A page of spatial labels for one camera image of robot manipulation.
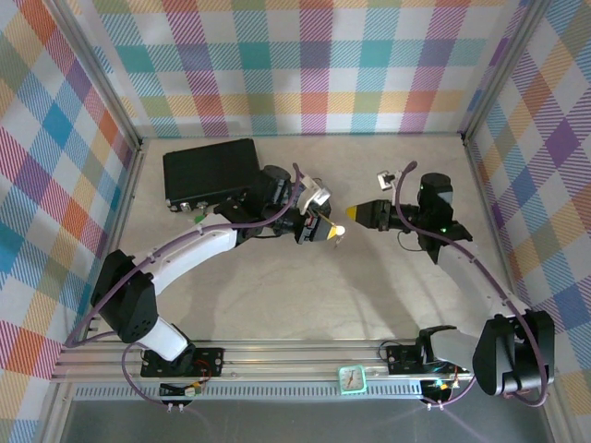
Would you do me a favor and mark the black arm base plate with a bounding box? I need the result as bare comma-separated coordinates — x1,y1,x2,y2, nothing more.
386,341,430,376
140,346,226,377

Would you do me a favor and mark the aluminium frame side bar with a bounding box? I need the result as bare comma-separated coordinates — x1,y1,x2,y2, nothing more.
39,138,145,443
461,136,572,443

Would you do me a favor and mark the mint green square clock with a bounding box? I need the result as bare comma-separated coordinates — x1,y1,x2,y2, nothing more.
336,364,368,396

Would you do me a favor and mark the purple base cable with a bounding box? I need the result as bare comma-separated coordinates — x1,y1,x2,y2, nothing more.
424,374,477,412
121,343,187,413

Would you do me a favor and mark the aluminium frame post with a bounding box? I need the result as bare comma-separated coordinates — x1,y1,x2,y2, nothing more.
43,0,145,153
459,0,553,145

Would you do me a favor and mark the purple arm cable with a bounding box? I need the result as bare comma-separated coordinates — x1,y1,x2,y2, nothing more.
394,160,556,410
63,162,309,348

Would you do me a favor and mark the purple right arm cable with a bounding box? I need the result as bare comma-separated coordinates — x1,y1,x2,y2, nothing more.
394,160,556,410

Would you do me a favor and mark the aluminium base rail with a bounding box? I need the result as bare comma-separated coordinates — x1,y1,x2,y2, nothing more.
50,339,476,384

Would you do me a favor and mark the black hard case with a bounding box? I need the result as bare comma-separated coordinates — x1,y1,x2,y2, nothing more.
162,138,266,214

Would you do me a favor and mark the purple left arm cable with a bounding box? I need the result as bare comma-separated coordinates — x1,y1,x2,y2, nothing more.
63,162,309,348

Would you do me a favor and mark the grey slotted cable duct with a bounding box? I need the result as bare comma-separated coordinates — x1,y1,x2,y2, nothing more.
73,380,433,403

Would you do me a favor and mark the small circuit board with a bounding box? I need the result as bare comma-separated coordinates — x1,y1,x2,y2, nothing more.
159,378,210,400
422,376,464,399

